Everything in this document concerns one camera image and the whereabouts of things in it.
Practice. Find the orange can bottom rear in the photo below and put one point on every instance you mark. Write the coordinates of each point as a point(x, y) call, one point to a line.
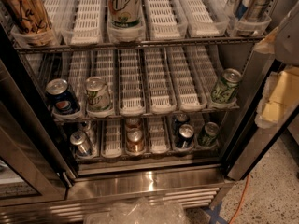
point(133, 123)

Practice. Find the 7up can top shelf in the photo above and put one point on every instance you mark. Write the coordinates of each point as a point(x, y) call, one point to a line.
point(124, 13)

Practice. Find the dark can bottom front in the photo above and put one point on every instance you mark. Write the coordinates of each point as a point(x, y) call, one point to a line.
point(185, 136)

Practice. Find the fridge glass door left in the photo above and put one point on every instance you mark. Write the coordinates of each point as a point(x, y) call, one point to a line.
point(30, 143)

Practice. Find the orange can bottom front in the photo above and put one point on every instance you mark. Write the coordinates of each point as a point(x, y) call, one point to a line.
point(135, 140)

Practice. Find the LaCroix can top shelf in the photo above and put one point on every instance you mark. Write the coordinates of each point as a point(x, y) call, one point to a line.
point(32, 21)

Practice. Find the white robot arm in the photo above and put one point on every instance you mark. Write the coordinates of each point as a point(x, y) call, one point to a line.
point(281, 90)

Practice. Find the wire shelf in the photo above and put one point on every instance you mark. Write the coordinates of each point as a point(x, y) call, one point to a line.
point(113, 114)
point(222, 40)

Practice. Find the green can middle right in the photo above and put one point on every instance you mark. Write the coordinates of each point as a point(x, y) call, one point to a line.
point(226, 87)

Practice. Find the silver can bottom left rear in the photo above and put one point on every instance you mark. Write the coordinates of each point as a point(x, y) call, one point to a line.
point(87, 127)

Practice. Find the blue floor tape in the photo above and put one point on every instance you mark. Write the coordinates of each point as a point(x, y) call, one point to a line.
point(214, 214)

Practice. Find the middle wire shelf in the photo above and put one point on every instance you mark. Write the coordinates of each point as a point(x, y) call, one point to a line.
point(113, 114)

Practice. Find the dark can bottom rear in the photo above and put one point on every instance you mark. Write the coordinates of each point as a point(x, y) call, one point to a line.
point(178, 120)

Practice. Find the Pepsi can middle shelf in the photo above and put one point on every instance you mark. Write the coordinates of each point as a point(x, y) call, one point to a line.
point(62, 96)

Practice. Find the green can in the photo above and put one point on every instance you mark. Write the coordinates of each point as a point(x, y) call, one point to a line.
point(208, 135)
point(226, 87)

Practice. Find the green can bottom right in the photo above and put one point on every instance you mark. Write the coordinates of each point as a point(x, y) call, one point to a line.
point(208, 135)

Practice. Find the orange can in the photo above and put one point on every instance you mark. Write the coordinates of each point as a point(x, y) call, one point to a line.
point(133, 123)
point(135, 140)

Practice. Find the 7up can shelf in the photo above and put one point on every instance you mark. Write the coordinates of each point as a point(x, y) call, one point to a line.
point(98, 97)
point(124, 13)

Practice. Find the silver can bottom left front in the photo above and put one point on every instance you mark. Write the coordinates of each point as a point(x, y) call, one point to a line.
point(82, 144)

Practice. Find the top wire shelf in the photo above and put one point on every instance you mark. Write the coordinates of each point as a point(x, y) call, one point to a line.
point(222, 40)

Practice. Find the dark can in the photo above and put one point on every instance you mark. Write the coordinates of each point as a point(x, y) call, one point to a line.
point(185, 136)
point(178, 120)

